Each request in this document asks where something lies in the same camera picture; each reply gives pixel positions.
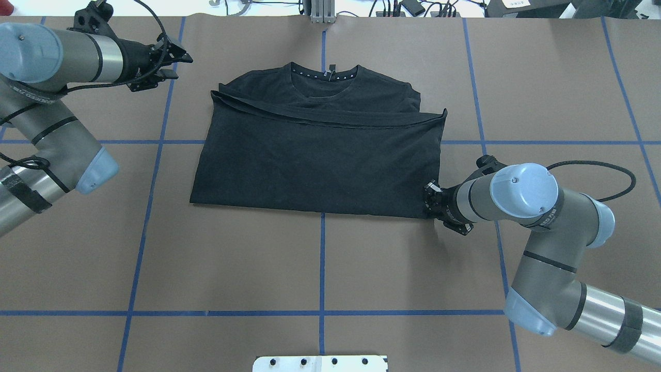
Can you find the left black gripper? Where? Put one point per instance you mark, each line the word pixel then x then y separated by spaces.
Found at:
pixel 135 56

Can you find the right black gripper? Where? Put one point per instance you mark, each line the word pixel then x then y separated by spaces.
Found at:
pixel 450 203

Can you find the black printed t-shirt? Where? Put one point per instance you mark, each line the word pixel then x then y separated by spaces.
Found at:
pixel 349 142

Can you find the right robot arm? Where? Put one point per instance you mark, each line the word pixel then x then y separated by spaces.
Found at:
pixel 545 294

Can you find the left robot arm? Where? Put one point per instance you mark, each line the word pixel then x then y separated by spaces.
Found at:
pixel 40 66

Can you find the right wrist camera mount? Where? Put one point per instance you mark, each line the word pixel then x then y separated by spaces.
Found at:
pixel 488 164

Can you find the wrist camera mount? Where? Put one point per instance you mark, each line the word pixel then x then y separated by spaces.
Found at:
pixel 94 19
pixel 488 164

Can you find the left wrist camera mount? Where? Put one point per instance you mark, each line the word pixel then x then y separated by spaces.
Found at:
pixel 94 19

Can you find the aluminium frame post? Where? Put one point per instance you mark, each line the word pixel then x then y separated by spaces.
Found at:
pixel 320 11

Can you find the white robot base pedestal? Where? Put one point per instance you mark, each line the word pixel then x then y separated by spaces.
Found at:
pixel 321 363

